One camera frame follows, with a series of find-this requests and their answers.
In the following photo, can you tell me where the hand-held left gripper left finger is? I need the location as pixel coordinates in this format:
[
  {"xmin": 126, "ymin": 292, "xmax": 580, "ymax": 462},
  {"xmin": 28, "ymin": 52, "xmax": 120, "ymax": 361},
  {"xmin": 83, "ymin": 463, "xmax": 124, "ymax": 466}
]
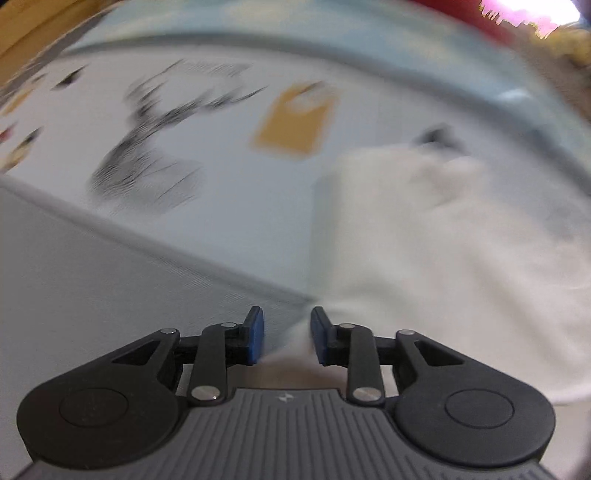
[{"xmin": 112, "ymin": 305, "xmax": 265, "ymax": 408}]

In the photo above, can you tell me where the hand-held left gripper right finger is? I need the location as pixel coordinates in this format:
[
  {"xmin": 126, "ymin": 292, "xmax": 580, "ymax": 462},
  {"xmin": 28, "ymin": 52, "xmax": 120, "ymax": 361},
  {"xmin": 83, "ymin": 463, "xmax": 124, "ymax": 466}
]
[{"xmin": 310, "ymin": 306, "xmax": 468, "ymax": 408}]

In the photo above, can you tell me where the white garment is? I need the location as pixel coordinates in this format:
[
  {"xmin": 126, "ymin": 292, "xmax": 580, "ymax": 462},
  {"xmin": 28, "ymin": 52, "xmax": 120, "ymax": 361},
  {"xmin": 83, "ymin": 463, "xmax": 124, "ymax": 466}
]
[{"xmin": 265, "ymin": 141, "xmax": 591, "ymax": 408}]

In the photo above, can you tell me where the light blue patterned blanket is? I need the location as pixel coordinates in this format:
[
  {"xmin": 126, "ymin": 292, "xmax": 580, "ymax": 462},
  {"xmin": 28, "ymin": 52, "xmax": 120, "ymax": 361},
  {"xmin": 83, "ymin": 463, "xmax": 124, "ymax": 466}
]
[{"xmin": 60, "ymin": 0, "xmax": 591, "ymax": 153}]

